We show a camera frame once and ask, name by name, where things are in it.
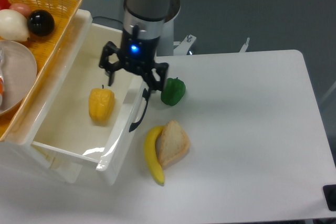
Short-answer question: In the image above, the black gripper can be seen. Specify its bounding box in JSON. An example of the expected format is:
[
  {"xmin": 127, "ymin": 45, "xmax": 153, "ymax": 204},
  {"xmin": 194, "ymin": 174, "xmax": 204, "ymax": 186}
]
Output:
[{"xmin": 99, "ymin": 26, "xmax": 169, "ymax": 101}]

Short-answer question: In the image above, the yellow bell pepper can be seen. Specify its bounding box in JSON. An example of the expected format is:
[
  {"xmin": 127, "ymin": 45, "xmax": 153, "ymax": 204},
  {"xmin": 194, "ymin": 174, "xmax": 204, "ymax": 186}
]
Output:
[{"xmin": 88, "ymin": 85, "xmax": 115, "ymax": 124}]

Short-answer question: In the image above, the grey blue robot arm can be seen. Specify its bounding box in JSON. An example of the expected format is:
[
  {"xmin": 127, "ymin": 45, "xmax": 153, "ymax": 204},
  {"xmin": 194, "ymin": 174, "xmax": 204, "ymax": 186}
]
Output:
[{"xmin": 99, "ymin": 0, "xmax": 171, "ymax": 100}]

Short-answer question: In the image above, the green bell pepper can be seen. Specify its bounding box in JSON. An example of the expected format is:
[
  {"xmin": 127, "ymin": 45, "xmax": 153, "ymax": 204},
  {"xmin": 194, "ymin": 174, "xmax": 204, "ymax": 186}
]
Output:
[{"xmin": 161, "ymin": 78, "xmax": 186, "ymax": 106}]

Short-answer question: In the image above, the white open top drawer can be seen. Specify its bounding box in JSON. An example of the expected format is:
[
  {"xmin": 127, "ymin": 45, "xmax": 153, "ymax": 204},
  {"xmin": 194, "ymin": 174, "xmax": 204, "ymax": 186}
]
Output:
[{"xmin": 33, "ymin": 24, "xmax": 148, "ymax": 185}]

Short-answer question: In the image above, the white drawer cabinet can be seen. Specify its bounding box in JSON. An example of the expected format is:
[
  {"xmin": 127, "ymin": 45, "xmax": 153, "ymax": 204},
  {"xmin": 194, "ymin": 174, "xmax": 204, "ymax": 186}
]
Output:
[{"xmin": 1, "ymin": 9, "xmax": 92, "ymax": 183}]

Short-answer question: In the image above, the yellow banana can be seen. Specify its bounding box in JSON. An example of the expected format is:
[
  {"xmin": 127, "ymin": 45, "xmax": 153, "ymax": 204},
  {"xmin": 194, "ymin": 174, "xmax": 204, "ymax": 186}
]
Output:
[{"xmin": 143, "ymin": 125, "xmax": 165, "ymax": 185}]

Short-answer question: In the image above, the yellow wicker basket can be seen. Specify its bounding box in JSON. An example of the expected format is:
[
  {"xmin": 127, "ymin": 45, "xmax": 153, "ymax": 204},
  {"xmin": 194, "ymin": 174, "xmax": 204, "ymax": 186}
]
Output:
[{"xmin": 1, "ymin": 0, "xmax": 82, "ymax": 141}]

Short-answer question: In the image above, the slice of bread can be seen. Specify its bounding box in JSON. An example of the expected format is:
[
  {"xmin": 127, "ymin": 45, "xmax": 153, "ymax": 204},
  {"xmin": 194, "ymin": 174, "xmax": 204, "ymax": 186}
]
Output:
[{"xmin": 158, "ymin": 120, "xmax": 190, "ymax": 166}]

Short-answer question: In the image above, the black ball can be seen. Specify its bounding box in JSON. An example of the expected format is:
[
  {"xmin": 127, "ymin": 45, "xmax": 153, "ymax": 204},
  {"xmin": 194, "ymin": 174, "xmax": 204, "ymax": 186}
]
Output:
[{"xmin": 27, "ymin": 9, "xmax": 55, "ymax": 37}]

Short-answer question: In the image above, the beige bowl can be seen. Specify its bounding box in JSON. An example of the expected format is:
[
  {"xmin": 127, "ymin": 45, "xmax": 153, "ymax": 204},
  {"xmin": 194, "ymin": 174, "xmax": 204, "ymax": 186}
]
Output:
[{"xmin": 1, "ymin": 40, "xmax": 37, "ymax": 116}]

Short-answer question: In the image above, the pink round fruit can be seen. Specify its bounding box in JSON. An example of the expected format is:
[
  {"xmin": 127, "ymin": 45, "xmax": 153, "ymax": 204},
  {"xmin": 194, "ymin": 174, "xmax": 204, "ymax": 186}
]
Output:
[{"xmin": 9, "ymin": 3, "xmax": 32, "ymax": 18}]

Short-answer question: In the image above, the white onion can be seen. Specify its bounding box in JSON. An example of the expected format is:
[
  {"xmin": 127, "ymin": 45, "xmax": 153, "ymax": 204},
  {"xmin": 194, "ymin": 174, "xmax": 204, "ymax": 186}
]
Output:
[{"xmin": 1, "ymin": 9, "xmax": 30, "ymax": 42}]

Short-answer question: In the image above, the red tomato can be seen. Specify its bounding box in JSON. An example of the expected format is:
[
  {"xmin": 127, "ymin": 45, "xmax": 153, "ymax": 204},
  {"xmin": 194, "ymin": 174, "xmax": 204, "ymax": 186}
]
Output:
[{"xmin": 0, "ymin": 0, "xmax": 11, "ymax": 10}]

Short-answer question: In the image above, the black object at table edge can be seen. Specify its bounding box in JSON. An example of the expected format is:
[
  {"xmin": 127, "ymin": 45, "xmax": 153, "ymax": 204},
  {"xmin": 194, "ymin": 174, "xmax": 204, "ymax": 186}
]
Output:
[{"xmin": 323, "ymin": 185, "xmax": 336, "ymax": 211}]

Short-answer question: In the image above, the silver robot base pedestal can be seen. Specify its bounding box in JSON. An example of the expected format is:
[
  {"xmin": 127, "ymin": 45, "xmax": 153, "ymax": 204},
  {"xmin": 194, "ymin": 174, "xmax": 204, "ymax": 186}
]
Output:
[{"xmin": 156, "ymin": 0, "xmax": 181, "ymax": 57}]

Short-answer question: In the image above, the black drawer handle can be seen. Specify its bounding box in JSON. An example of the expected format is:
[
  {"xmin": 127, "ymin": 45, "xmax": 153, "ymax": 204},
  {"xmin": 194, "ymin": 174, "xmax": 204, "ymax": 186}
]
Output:
[{"xmin": 129, "ymin": 88, "xmax": 150, "ymax": 132}]

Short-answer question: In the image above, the white mounting bracket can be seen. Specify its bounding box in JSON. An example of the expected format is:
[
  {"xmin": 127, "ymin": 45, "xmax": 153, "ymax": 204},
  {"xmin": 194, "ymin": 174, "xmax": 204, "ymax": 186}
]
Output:
[{"xmin": 173, "ymin": 34, "xmax": 197, "ymax": 56}]

